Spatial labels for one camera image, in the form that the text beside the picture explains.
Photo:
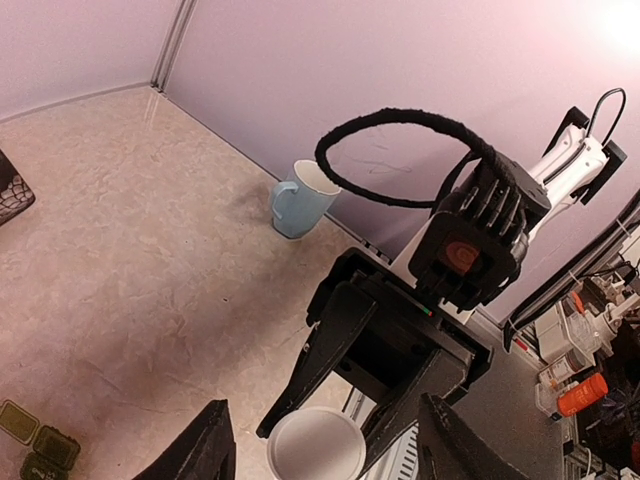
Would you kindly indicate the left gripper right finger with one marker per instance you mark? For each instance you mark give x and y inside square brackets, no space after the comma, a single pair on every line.
[449,449]

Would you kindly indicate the cluttered background shelf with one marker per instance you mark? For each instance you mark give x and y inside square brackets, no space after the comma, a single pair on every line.
[574,320]

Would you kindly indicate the light blue mug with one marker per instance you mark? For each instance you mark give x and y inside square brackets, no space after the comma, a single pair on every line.
[299,202]

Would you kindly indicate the green three-compartment pill box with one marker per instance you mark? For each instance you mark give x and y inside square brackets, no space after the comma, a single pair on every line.
[52,454]

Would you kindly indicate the front aluminium rail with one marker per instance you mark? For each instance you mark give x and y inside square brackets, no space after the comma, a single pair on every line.
[400,461]

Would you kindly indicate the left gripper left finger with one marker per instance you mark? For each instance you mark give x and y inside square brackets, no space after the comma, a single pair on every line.
[204,450]

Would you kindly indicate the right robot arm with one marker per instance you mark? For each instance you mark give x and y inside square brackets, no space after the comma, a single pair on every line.
[574,167]

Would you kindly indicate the black floral square plate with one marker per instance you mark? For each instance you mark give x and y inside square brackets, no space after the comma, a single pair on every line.
[16,195]

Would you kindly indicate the right aluminium frame post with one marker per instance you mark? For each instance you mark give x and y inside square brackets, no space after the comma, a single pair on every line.
[171,45]

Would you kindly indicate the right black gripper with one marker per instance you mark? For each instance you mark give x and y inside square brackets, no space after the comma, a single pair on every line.
[389,342]

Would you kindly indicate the white pill bottle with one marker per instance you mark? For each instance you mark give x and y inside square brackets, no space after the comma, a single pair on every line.
[316,443]

